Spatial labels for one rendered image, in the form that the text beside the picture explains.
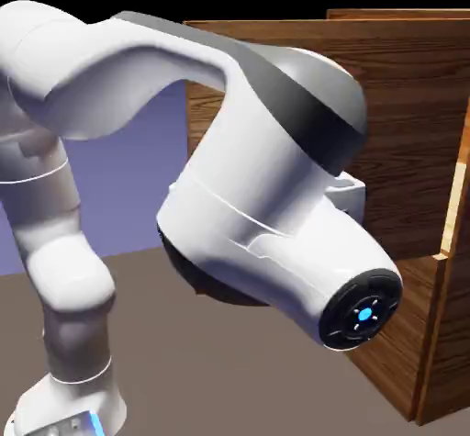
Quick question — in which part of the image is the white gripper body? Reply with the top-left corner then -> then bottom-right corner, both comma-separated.
324,170 -> 367,225

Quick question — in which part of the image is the wooden cabinet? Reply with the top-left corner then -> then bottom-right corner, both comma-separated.
182,7 -> 470,427

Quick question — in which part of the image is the wooden cabinet door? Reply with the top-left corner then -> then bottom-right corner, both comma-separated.
439,95 -> 470,261
414,252 -> 470,427

